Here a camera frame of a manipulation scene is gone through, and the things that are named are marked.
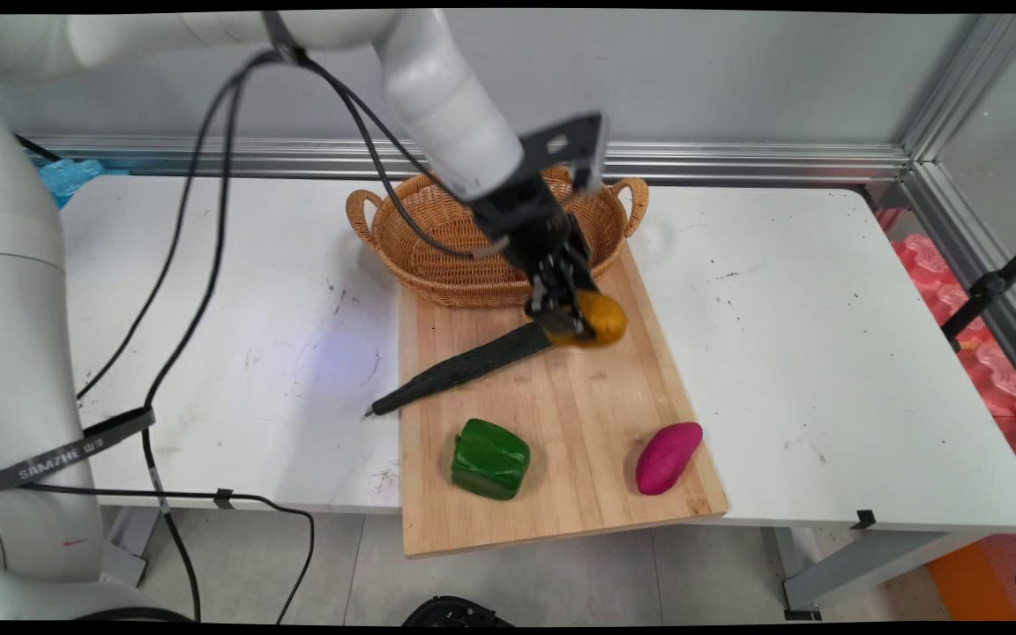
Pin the wooden cutting board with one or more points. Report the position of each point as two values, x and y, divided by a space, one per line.
596 423

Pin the aluminium frame corner post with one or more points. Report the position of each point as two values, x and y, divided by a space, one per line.
958 115

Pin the black round floor object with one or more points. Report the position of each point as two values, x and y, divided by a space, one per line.
455 613

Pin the horizontal aluminium frame rail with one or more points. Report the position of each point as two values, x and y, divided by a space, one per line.
737 161

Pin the woven wicker basket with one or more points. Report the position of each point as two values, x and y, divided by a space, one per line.
437 256

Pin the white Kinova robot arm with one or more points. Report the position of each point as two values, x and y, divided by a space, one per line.
23 309

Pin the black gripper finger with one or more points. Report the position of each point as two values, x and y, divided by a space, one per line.
554 291
586 291

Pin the green toy bell pepper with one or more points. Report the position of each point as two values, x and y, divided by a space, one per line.
490 459

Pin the black tripod stand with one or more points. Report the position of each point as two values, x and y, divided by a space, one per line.
989 289

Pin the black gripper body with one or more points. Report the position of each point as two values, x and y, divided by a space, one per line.
530 220

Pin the yellow-brown toy potato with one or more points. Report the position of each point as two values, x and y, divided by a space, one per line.
609 319

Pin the black table edge clip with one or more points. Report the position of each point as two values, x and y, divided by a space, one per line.
224 498
864 519

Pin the pink bubble wrap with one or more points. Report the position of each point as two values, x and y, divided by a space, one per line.
984 353

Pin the dark green toy cucumber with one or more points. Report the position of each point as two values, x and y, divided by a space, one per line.
455 370

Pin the orange floor mat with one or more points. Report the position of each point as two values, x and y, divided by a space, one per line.
971 586

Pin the grey table leg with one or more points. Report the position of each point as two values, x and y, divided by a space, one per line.
129 547

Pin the grey table leg frame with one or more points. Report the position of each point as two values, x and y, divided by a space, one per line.
861 564

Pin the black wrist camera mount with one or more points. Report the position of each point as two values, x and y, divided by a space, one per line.
570 145

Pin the blue bubble wrap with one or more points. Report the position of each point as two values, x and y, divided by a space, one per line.
71 176

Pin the purple toy sweet potato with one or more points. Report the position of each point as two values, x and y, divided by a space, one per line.
667 459

